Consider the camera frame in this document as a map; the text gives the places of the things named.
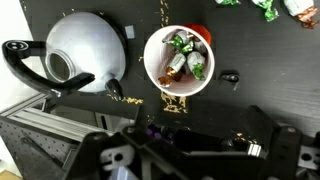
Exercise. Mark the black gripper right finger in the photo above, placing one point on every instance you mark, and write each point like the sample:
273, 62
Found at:
260, 126

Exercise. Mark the red plastic cup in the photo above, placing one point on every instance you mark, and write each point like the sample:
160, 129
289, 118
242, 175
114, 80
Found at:
165, 43

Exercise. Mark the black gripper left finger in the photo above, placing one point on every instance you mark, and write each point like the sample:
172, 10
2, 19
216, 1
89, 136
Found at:
140, 119

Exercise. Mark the silver kettle black handle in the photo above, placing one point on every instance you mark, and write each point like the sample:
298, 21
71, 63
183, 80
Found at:
82, 52

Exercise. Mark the candy green brown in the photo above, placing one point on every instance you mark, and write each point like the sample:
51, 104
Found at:
270, 13
196, 64
173, 71
303, 11

